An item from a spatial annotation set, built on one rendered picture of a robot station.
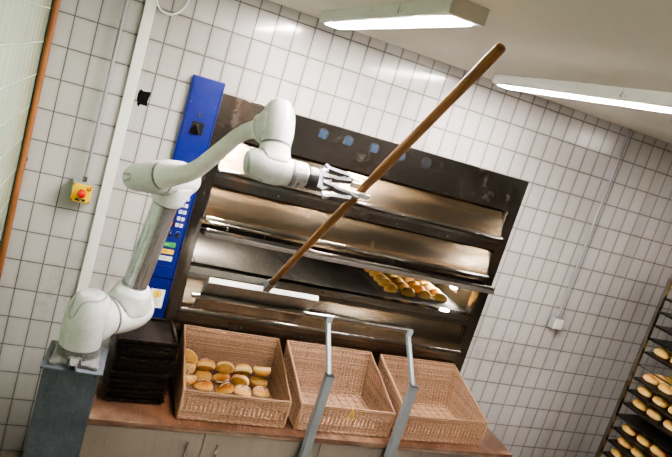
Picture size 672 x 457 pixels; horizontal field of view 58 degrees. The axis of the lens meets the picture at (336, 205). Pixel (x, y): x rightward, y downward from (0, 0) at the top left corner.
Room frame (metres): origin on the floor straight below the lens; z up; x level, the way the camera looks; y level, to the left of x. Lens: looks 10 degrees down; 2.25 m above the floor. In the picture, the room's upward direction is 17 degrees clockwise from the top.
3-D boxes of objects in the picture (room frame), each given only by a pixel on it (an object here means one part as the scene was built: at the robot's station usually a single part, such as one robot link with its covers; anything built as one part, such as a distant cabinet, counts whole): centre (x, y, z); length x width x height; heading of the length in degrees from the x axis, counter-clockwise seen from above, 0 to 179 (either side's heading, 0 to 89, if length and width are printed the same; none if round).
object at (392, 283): (4.07, -0.57, 1.21); 0.61 x 0.48 x 0.06; 21
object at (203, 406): (2.99, 0.26, 0.72); 0.56 x 0.49 x 0.28; 111
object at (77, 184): (2.86, 1.19, 1.46); 0.10 x 0.07 x 0.10; 111
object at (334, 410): (3.20, -0.30, 0.72); 0.56 x 0.49 x 0.28; 112
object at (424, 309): (3.47, -0.18, 1.16); 1.80 x 0.06 x 0.04; 111
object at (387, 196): (3.45, -0.19, 1.80); 1.79 x 0.11 x 0.19; 111
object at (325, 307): (3.45, -0.19, 1.02); 1.79 x 0.11 x 0.19; 111
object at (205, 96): (3.93, 1.13, 1.08); 1.93 x 0.16 x 2.15; 21
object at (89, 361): (2.18, 0.79, 1.03); 0.22 x 0.18 x 0.06; 17
